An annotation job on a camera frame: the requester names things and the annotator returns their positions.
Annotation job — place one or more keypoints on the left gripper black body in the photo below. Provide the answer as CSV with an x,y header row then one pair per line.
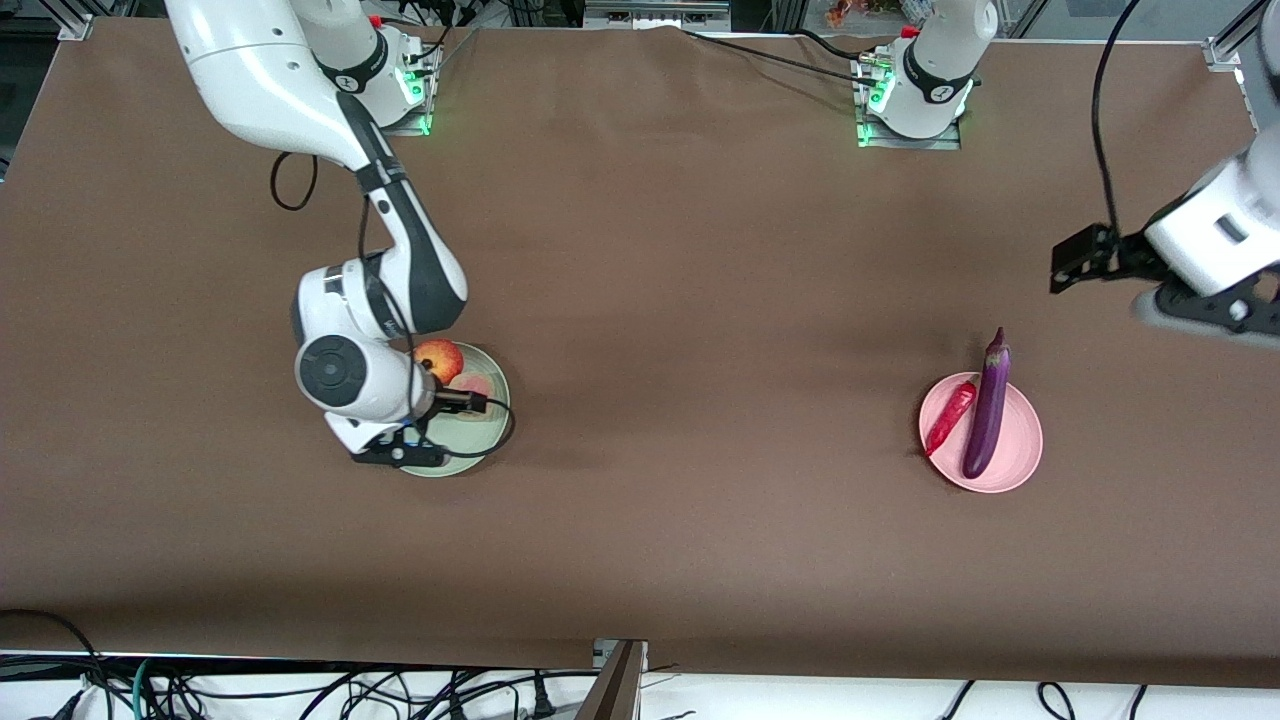
x,y
1128,251

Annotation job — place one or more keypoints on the pale pink peach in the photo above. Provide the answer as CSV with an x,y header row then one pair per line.
x,y
472,384

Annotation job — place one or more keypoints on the red yellow pomegranate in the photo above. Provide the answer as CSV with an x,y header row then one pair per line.
x,y
445,360

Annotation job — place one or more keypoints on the long purple eggplant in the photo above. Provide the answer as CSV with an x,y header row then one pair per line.
x,y
988,410

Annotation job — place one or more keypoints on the red chili pepper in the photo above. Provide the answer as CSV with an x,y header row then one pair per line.
x,y
950,415

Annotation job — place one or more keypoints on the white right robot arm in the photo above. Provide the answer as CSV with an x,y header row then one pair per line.
x,y
260,80

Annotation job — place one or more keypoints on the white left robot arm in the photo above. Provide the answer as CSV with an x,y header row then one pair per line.
x,y
1215,235

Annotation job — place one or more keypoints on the pale green round plate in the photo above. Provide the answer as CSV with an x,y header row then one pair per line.
x,y
480,435

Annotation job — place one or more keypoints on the pink round plate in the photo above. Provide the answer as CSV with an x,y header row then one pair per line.
x,y
1015,440

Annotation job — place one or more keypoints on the aluminium corner profile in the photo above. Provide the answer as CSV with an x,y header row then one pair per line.
x,y
1225,50

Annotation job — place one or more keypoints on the brown table cover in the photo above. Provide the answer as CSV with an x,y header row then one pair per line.
x,y
640,550

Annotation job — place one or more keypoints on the colourful background items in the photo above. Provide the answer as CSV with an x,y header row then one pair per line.
x,y
860,12

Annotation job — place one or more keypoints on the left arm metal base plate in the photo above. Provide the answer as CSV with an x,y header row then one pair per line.
x,y
945,143

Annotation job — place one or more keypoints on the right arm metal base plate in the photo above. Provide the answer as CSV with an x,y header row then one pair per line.
x,y
425,120

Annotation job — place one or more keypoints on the aluminium profile post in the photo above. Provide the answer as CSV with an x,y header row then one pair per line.
x,y
615,690

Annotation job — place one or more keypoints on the aluminium frame bar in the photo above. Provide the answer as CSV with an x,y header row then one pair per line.
x,y
655,12

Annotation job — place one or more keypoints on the aluminium corner bracket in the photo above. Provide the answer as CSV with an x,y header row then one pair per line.
x,y
76,25

